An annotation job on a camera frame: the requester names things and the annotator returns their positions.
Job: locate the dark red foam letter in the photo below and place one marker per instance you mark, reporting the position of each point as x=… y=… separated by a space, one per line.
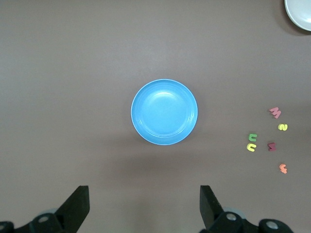
x=271 y=146

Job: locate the green foam letter N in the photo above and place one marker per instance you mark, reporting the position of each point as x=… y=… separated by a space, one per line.
x=253 y=138

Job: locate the yellow foam letter N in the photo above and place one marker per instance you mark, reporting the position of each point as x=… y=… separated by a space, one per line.
x=251 y=147

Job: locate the orange foam letter F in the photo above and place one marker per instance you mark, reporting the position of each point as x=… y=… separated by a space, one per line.
x=283 y=168

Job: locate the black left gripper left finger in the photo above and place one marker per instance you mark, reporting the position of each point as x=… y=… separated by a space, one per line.
x=70 y=213

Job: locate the beige round plate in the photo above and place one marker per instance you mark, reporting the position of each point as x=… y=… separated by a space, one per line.
x=301 y=12

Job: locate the blue round plate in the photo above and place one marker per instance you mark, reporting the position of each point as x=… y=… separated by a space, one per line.
x=164 y=111

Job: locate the yellow foam letter S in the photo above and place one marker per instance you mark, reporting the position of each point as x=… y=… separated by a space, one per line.
x=282 y=127

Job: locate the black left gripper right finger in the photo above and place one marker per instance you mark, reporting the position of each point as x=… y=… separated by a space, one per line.
x=211 y=213

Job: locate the pink foam letter W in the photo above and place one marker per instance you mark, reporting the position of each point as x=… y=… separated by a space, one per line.
x=275 y=112

